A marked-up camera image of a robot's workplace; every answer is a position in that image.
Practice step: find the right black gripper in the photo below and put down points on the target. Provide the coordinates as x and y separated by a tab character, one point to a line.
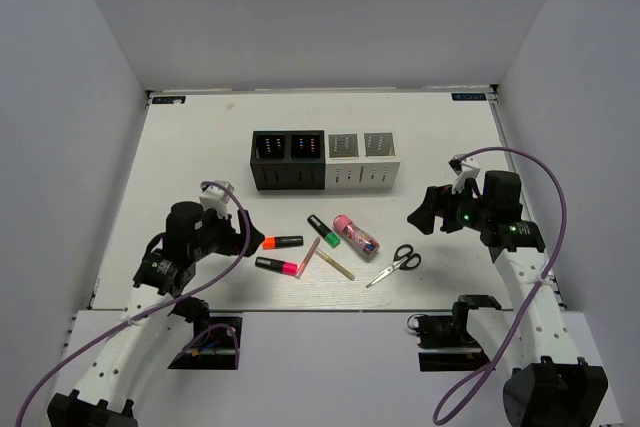
438	201

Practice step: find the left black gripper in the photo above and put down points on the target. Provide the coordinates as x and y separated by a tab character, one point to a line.
235	241

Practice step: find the orange highlighter marker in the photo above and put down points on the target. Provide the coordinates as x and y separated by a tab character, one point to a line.
280	242

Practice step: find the pink highlighter marker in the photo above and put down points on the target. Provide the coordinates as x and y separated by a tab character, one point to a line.
276	265

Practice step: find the pink pen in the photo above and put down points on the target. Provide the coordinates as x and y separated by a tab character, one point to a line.
307	258

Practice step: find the yellow pen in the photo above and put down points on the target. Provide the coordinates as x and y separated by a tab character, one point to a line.
333	263

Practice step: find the pink clear tube case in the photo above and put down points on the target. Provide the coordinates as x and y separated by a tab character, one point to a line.
365	244

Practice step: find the green highlighter marker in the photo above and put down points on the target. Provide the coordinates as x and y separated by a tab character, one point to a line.
326	233

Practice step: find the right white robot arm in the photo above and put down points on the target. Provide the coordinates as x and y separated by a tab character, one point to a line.
548	382

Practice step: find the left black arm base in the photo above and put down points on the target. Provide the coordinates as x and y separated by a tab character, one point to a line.
216	347

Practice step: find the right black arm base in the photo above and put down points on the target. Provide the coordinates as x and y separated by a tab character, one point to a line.
444	343

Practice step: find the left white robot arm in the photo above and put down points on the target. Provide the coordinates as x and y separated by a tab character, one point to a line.
157	319

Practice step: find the black two-slot container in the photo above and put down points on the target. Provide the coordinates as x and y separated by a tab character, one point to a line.
288	160

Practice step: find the white two-slot container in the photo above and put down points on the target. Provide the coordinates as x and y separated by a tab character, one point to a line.
361	161

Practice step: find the right blue corner label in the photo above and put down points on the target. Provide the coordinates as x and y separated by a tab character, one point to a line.
468	96

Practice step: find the blue corner label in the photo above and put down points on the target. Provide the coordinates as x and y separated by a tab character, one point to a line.
168	100
468	96

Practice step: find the left blue corner label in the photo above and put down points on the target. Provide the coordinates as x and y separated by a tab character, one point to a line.
168	100

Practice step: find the black handled scissors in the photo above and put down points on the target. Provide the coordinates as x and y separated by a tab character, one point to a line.
405	258

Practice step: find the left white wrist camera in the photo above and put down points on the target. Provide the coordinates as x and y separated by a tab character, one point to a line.
212	197

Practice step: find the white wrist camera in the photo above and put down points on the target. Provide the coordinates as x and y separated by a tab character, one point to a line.
465	168
212	197

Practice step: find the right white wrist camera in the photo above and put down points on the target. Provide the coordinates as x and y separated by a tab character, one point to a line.
465	168

